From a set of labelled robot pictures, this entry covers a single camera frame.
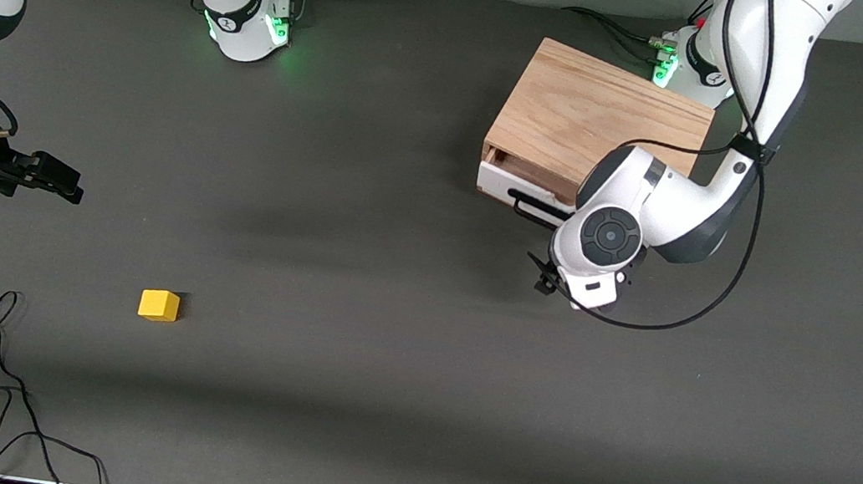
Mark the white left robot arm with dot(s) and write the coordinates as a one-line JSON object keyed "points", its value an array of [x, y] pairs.
{"points": [[690, 202]]}

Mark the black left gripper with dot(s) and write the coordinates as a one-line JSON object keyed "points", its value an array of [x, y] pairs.
{"points": [[550, 266]]}

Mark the white-fronted wooden drawer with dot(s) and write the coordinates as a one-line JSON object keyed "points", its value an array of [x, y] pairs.
{"points": [[524, 186]]}

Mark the yellow cube block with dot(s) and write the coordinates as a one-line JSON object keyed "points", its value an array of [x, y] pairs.
{"points": [[158, 305]]}

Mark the wooden drawer cabinet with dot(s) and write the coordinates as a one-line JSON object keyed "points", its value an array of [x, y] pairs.
{"points": [[586, 103]]}

